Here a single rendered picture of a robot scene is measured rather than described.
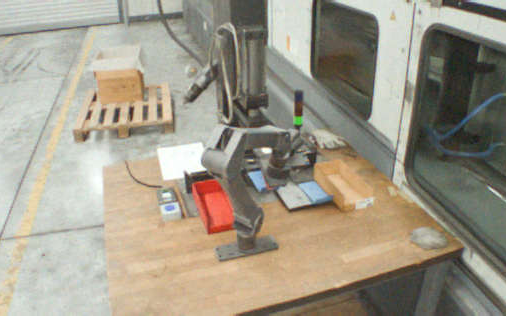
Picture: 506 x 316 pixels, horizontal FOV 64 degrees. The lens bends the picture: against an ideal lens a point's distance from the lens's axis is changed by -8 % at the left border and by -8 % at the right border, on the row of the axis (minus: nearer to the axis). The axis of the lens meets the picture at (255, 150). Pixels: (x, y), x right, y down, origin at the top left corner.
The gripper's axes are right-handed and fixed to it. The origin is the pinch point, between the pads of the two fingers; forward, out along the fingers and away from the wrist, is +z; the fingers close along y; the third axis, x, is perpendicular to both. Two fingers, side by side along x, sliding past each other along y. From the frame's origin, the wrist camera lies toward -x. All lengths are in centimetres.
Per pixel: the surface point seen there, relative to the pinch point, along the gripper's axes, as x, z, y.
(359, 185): -36.1, 4.5, -2.2
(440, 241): -47, -9, -37
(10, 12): 288, 449, 837
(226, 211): 14.5, 11.1, -0.3
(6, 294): 130, 131, 33
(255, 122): 0.3, -8.8, 22.7
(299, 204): -11.0, 6.4, -4.8
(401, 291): -62, 50, -34
